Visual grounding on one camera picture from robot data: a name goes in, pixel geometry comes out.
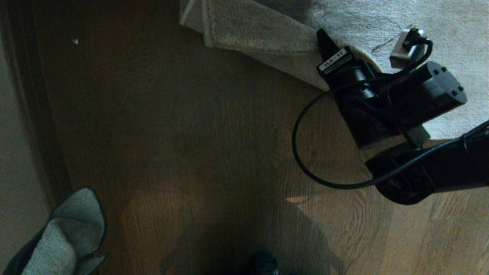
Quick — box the black round part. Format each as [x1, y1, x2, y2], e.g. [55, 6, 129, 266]
[250, 250, 279, 275]

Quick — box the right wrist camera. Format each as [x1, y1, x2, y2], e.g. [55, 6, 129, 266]
[389, 26, 429, 70]

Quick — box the beige towel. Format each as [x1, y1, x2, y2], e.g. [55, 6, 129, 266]
[179, 0, 489, 140]

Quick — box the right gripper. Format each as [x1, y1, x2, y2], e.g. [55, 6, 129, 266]
[316, 28, 406, 150]

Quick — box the black cable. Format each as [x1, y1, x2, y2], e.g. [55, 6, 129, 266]
[292, 38, 489, 190]

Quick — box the grey cleaning cloth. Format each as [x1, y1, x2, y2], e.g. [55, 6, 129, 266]
[2, 187, 108, 275]

